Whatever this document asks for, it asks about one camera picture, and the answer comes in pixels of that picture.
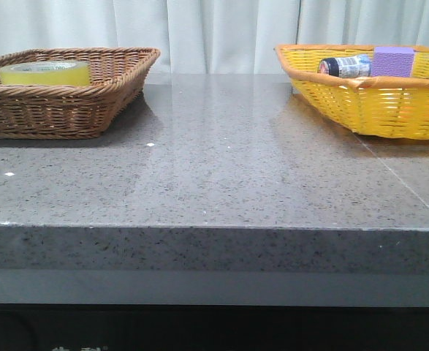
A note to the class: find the brown wicker basket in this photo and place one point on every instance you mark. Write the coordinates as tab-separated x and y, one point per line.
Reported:
70	112

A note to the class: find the white curtain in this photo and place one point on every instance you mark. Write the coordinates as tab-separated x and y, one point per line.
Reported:
211	37

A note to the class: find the purple sponge block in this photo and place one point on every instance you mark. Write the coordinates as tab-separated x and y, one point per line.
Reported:
392	61

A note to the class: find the yellow clear tape roll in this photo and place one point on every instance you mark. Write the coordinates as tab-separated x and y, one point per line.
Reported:
49	73

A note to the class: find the small bottle with black cap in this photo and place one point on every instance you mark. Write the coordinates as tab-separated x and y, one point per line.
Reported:
346	67

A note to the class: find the yellow woven basket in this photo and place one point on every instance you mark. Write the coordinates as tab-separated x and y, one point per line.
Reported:
389	107

